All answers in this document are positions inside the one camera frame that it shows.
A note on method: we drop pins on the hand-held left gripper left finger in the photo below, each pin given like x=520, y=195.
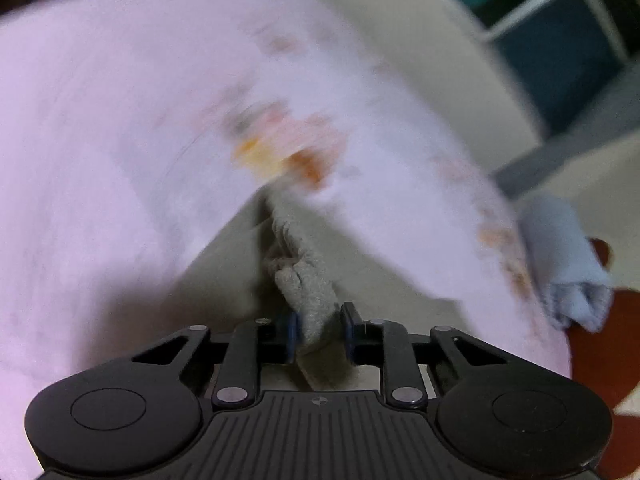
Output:
x=293, y=337

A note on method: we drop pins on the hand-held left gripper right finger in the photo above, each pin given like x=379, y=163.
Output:
x=348, y=330

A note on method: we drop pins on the grey pants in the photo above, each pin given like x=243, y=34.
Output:
x=306, y=285

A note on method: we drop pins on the blue rolled quilt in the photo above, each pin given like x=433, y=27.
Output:
x=560, y=260

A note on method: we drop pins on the grey curtain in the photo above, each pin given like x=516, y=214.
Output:
x=520, y=174

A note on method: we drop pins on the brown wooden headboard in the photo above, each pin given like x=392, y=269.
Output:
x=615, y=350

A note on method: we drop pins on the pink floral bed sheet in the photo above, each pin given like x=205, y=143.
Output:
x=100, y=135

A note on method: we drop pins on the white framed window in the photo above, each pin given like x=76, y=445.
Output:
x=555, y=50

